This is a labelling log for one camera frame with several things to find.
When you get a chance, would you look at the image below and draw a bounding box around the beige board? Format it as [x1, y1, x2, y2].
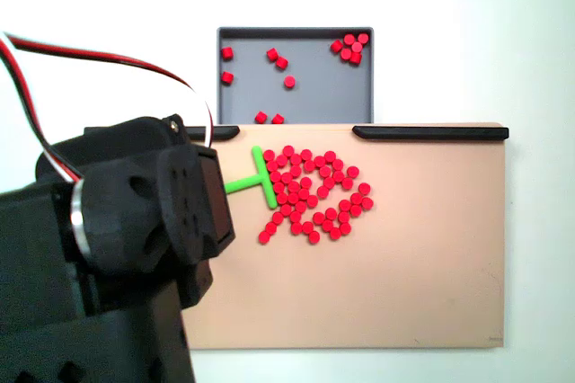
[181, 121, 509, 351]

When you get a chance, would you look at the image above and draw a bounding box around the grey tray container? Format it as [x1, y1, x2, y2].
[217, 26, 376, 126]

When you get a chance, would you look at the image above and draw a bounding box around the black edge rail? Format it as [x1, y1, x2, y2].
[184, 125, 241, 142]
[352, 125, 510, 141]

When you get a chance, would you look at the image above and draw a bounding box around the red white black gripper cable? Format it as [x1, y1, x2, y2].
[0, 31, 215, 184]

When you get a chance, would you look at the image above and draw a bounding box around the green T-shaped pusher tool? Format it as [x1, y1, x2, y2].
[224, 145, 279, 209]

